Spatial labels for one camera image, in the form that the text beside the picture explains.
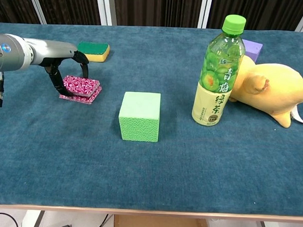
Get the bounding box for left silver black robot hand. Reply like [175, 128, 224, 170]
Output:
[30, 38, 91, 98]

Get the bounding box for green yellow scouring sponge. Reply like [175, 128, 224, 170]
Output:
[77, 41, 111, 64]

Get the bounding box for light green foam cube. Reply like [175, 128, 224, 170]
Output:
[117, 91, 162, 144]

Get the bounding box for blue velvet tablecloth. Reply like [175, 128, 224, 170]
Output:
[0, 20, 303, 217]

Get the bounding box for green tea plastic bottle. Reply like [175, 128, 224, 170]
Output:
[191, 13, 247, 127]

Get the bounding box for purple foam cube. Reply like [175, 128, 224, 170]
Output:
[240, 38, 264, 64]

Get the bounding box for brown cardboard box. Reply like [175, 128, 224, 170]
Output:
[113, 214, 210, 227]

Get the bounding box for yellow plush duck toy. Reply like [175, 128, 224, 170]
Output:
[227, 54, 303, 129]

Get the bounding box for thin black floor cable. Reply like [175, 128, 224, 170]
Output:
[0, 212, 23, 227]
[98, 213, 109, 227]

